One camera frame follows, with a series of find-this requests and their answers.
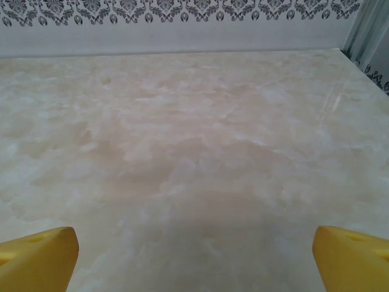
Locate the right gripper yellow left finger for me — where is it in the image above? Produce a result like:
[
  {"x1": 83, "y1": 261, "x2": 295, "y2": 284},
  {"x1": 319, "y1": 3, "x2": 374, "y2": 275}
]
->
[{"x1": 0, "y1": 226, "x2": 81, "y2": 292}]

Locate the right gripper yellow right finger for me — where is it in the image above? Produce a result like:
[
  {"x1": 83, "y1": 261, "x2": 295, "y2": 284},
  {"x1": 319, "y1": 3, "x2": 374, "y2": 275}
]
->
[{"x1": 313, "y1": 225, "x2": 389, "y2": 292}]

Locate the aluminium frame post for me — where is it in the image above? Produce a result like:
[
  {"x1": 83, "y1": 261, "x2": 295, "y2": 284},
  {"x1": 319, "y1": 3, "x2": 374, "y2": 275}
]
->
[{"x1": 342, "y1": 0, "x2": 389, "y2": 63}]

